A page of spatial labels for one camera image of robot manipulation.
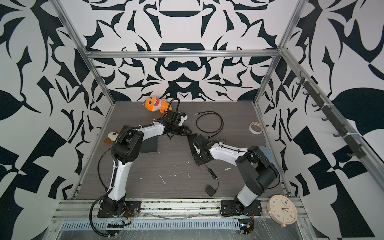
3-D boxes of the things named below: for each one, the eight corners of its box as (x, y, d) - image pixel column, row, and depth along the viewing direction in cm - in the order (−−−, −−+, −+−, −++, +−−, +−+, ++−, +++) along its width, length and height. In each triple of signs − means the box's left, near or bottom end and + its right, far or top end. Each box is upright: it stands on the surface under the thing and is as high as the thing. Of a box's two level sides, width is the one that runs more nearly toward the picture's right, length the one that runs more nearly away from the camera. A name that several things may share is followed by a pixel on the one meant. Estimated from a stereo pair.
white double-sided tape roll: (250, 134, 105) (251, 131, 103) (247, 124, 111) (248, 121, 109) (262, 134, 105) (264, 131, 103) (259, 124, 111) (260, 121, 109)
